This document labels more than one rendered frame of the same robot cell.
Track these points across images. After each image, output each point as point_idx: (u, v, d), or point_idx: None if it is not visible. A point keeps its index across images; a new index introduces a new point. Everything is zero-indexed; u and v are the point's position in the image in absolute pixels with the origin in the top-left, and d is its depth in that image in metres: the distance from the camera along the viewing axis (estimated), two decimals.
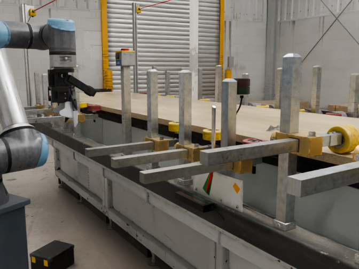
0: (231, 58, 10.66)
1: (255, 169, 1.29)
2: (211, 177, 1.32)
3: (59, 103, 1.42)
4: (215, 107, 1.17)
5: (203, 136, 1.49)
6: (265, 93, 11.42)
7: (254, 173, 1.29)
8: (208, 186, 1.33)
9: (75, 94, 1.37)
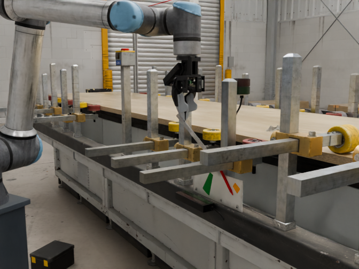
0: (231, 58, 10.66)
1: (255, 169, 1.29)
2: (224, 176, 1.26)
3: (184, 98, 1.29)
4: (178, 113, 1.34)
5: (203, 136, 1.49)
6: (265, 93, 11.42)
7: (254, 173, 1.29)
8: (229, 187, 1.24)
9: None
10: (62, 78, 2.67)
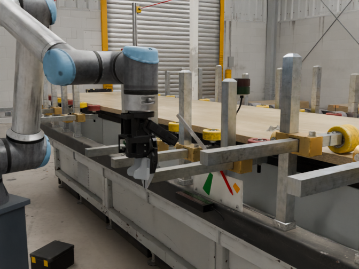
0: (231, 58, 10.66)
1: (259, 168, 1.30)
2: (224, 176, 1.26)
3: (134, 160, 1.07)
4: (178, 113, 1.34)
5: (203, 136, 1.49)
6: (265, 93, 11.42)
7: (258, 172, 1.30)
8: (229, 187, 1.24)
9: (156, 144, 1.04)
10: None
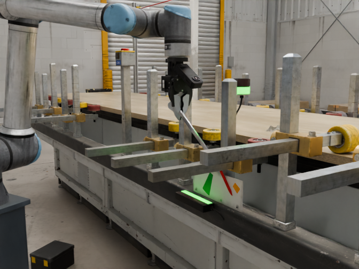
0: (231, 58, 10.66)
1: (259, 168, 1.30)
2: (224, 176, 1.26)
3: (180, 97, 1.38)
4: (180, 110, 1.33)
5: (203, 136, 1.49)
6: (265, 93, 11.42)
7: (258, 172, 1.30)
8: (228, 187, 1.24)
9: (173, 84, 1.31)
10: (62, 78, 2.67)
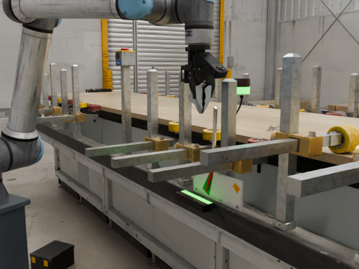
0: (231, 58, 10.66)
1: (259, 168, 1.30)
2: (211, 177, 1.32)
3: None
4: (216, 108, 1.16)
5: (203, 136, 1.49)
6: (265, 93, 11.42)
7: (258, 172, 1.30)
8: (208, 186, 1.33)
9: (194, 73, 1.20)
10: (62, 78, 2.67)
